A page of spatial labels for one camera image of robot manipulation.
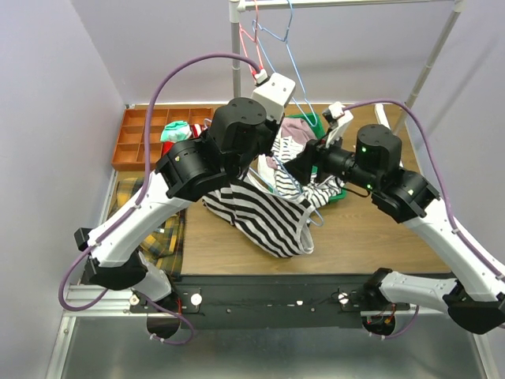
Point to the red folded cloth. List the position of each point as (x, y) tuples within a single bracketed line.
[(166, 147)]

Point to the yellow plaid shirt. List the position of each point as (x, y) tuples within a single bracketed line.
[(164, 246)]

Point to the aluminium rail profile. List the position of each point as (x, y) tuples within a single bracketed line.
[(113, 302)]

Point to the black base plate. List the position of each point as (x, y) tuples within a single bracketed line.
[(271, 301)]

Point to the wide striped tank top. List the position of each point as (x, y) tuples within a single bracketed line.
[(279, 225)]

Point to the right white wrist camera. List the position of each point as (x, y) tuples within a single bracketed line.
[(338, 119)]

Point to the silver clothes rack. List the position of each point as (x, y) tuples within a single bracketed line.
[(354, 50)]

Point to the red white sock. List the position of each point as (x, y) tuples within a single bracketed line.
[(198, 129)]

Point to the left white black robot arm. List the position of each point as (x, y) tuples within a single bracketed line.
[(240, 131)]

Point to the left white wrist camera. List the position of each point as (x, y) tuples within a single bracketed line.
[(273, 92)]

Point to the green white sock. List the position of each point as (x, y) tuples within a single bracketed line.
[(176, 131)]

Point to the blue wire hanger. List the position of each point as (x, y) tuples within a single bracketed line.
[(305, 108), (267, 197)]

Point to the green plastic basket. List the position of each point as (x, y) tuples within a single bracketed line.
[(319, 194)]

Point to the mauve pink garment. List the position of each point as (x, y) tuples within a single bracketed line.
[(291, 139)]

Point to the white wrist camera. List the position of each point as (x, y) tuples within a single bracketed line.
[(338, 119), (273, 92)]

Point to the pink wire hanger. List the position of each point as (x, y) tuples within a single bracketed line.
[(253, 37)]

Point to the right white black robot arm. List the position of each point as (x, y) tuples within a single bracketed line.
[(474, 298)]

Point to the orange compartment tray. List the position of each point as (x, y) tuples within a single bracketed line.
[(129, 150)]

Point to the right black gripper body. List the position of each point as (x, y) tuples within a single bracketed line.
[(334, 161)]

